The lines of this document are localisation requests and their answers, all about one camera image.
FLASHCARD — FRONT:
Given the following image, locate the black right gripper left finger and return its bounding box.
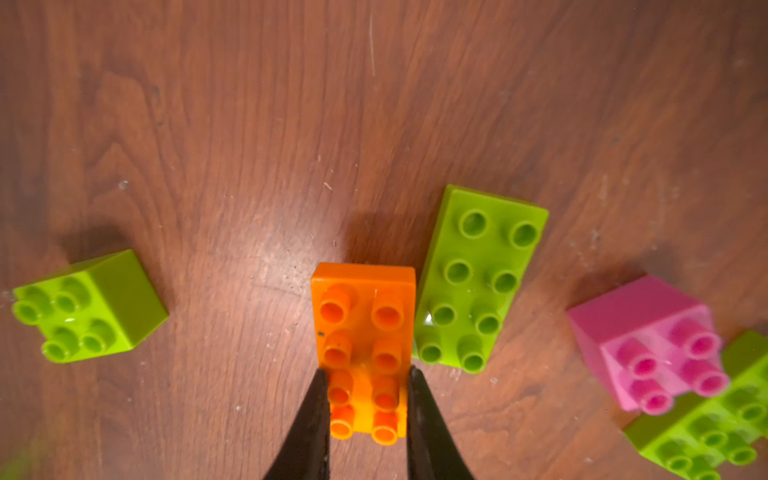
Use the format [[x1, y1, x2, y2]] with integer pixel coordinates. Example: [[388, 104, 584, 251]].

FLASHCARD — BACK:
[[263, 369, 331, 480]]

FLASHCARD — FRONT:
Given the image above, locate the orange 2x4 lego brick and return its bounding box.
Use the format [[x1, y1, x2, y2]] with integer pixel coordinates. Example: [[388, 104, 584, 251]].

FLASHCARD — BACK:
[[310, 263, 416, 446]]

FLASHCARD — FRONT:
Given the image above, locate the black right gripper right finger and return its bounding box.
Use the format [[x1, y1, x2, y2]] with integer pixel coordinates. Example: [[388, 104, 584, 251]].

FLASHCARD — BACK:
[[406, 366, 474, 480]]

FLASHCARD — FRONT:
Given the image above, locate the green 2x4 lego brick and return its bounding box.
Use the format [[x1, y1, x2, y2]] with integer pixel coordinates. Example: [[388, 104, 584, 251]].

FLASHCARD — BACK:
[[623, 330, 767, 479], [413, 185, 549, 374]]

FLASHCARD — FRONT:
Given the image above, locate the pink 2x2 lego brick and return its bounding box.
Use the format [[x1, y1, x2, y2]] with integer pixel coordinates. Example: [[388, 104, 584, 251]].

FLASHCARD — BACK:
[[567, 275, 730, 416]]

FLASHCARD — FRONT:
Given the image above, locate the small green 2x2 lego brick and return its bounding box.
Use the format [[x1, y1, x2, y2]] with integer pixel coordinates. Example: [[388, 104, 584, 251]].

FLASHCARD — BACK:
[[12, 249, 169, 364]]

